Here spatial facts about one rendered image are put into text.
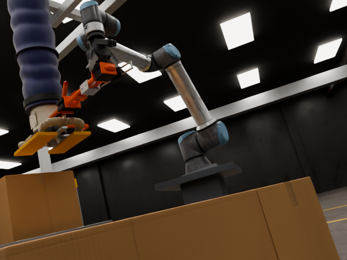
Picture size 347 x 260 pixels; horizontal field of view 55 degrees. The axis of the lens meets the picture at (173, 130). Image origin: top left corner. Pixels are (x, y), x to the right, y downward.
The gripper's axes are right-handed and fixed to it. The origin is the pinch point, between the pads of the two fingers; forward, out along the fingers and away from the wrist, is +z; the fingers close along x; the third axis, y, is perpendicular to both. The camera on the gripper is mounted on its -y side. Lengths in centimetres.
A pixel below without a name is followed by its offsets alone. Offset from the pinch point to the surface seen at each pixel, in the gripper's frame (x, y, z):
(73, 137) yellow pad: -4.2, 46.5, 13.0
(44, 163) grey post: -125, 362, -56
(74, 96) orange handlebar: 4.4, 22.4, 0.8
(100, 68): 4.6, -2.5, -0.3
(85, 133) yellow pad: -9.7, 42.3, 12.6
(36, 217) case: 10, 73, 48
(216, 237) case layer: 31, -64, 72
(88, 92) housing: 2.4, 13.4, 3.0
